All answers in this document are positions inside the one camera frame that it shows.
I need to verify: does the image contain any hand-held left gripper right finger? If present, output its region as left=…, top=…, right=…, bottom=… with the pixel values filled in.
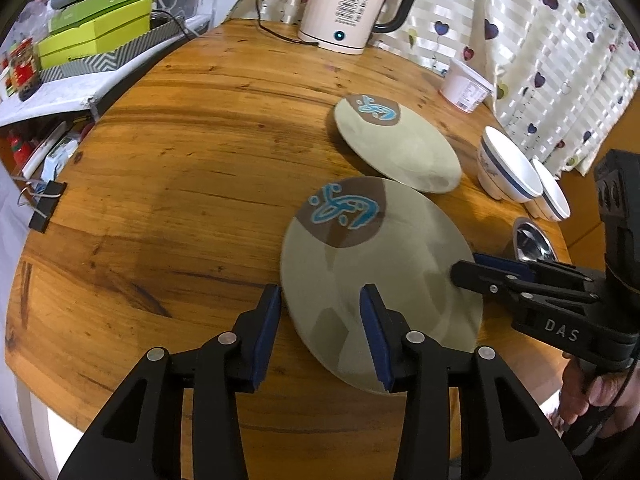
left=360, top=284, right=583, bottom=480

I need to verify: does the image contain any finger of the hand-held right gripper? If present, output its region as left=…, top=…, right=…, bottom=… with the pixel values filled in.
left=473, top=254, right=589, bottom=284
left=450, top=259, right=601, bottom=322

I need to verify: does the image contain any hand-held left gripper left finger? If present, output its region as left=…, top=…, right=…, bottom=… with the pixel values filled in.
left=57, top=284, right=282, bottom=480

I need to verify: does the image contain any large grey plate blue pattern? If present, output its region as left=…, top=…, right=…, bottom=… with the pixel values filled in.
left=280, top=176, right=485, bottom=397

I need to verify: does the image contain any white bowl blue stripe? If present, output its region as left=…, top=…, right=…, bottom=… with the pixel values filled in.
left=477, top=126, right=544, bottom=204
left=525, top=157, right=572, bottom=223

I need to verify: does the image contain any person's right hand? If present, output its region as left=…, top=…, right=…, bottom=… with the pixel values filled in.
left=556, top=352, right=640, bottom=440

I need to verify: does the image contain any small steel bowl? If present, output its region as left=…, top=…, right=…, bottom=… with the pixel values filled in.
left=511, top=217, right=557, bottom=264

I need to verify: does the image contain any small grey plate blue pattern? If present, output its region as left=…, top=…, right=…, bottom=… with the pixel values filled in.
left=332, top=93, right=462, bottom=195

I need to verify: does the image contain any white yogurt tub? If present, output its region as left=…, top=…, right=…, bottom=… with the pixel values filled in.
left=440, top=57, right=493, bottom=112

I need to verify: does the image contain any striped heart print curtain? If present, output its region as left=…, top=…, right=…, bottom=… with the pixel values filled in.
left=227, top=0, right=640, bottom=176

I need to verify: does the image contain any black binder clip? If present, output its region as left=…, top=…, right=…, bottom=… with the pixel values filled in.
left=17, top=180, right=67, bottom=234

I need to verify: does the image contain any cream kettle base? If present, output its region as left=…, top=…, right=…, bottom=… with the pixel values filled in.
left=298, top=29, right=371, bottom=56

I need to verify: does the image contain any white blue carton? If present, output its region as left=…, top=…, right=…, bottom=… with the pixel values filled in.
left=22, top=121, right=83, bottom=181

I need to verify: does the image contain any cream electric kettle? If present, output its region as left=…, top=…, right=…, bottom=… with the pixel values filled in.
left=304, top=0, right=420, bottom=43

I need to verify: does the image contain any red bottle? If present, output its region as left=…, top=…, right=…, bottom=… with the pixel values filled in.
left=7, top=130, right=32, bottom=167

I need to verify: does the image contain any grey patterned tray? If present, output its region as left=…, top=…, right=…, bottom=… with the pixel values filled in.
left=40, top=20, right=182, bottom=84

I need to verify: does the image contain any white side shelf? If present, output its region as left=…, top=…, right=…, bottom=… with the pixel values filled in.
left=0, top=14, right=211, bottom=128

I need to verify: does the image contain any lime green box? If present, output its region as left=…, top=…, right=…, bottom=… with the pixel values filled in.
left=37, top=10, right=152, bottom=68

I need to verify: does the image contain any red labelled jar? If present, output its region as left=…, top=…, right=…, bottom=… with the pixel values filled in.
left=7, top=42, right=41, bottom=101

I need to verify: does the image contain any dark green box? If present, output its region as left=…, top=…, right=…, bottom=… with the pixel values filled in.
left=49, top=0, right=153, bottom=31

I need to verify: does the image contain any black kettle power cable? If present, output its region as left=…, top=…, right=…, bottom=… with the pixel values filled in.
left=255, top=0, right=321, bottom=50

